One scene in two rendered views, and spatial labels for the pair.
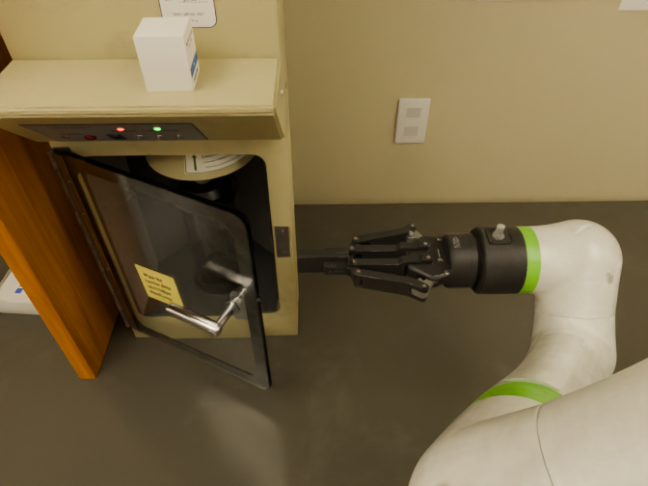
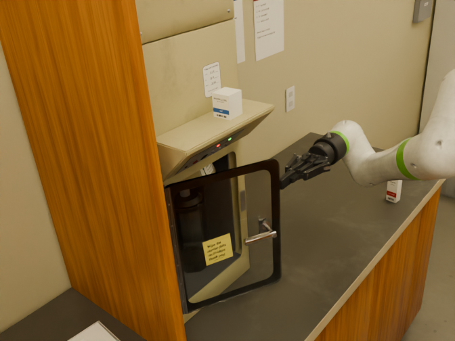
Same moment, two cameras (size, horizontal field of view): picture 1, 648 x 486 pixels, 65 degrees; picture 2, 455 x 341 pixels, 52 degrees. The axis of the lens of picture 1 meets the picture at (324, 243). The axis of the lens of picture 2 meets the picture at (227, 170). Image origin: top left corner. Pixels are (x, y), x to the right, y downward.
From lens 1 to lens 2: 0.97 m
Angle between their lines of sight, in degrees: 41
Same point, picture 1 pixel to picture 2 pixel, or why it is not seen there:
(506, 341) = (320, 211)
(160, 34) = (233, 92)
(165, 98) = (240, 118)
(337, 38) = not seen: hidden behind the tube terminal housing
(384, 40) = not seen: hidden behind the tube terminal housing
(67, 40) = (171, 120)
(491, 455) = (437, 128)
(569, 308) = (361, 149)
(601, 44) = (255, 78)
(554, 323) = (361, 158)
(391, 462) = (344, 270)
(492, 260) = (336, 143)
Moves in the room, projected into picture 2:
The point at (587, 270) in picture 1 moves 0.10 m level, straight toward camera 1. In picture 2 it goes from (358, 132) to (373, 145)
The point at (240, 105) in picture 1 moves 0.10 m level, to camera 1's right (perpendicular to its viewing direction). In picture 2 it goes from (265, 109) to (289, 97)
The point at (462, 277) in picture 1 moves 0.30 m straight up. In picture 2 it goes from (331, 156) to (335, 56)
